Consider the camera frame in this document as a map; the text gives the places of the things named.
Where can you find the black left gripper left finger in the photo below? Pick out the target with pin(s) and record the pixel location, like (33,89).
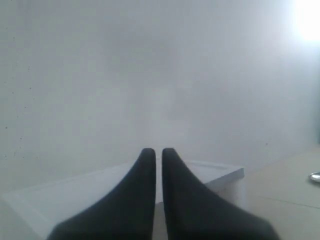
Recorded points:
(125,213)

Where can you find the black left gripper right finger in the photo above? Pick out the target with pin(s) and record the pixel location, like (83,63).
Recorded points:
(194,212)

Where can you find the white plastic drawer cabinet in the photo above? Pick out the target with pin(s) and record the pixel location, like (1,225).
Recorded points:
(43,206)

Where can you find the silver round object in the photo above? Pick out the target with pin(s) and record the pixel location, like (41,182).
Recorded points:
(314,177)

